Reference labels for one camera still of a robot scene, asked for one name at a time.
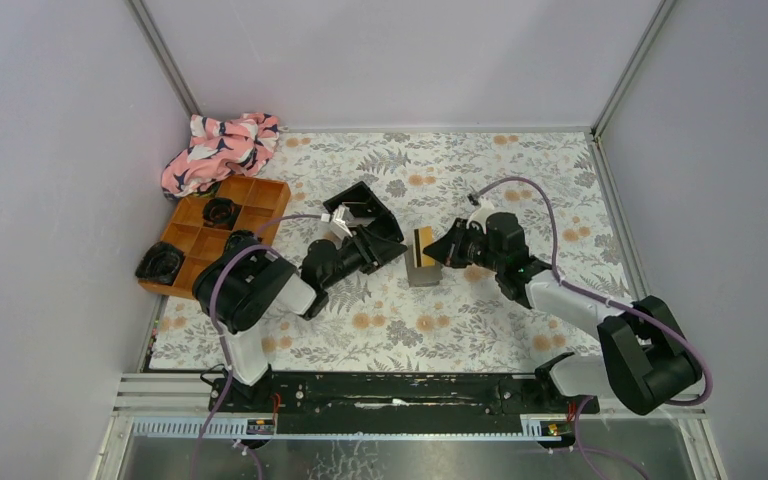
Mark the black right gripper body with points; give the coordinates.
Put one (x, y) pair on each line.
(477, 253)

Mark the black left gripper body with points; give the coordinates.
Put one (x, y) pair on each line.
(349, 258)

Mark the black plastic card tray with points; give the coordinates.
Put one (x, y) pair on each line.
(369, 211)

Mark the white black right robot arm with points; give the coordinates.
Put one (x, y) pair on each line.
(644, 360)

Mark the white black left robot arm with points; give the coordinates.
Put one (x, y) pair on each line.
(238, 288)

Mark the floral patterned table mat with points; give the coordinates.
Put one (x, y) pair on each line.
(380, 322)

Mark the orange compartment organizer tray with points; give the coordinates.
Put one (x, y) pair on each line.
(261, 200)

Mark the dark rolled belt right compartment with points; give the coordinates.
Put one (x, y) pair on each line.
(240, 239)

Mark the dark rolled belt compartment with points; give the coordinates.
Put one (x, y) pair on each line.
(220, 213)
(240, 239)

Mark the dark rolled belt upper compartment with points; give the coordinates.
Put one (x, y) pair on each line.
(220, 213)

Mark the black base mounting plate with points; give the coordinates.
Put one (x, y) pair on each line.
(338, 403)

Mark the pink navy patterned cloth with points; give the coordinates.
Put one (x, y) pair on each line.
(219, 149)

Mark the dark rolled belt outside tray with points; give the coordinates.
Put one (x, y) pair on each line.
(160, 264)

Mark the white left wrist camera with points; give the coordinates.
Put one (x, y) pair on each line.
(339, 221)

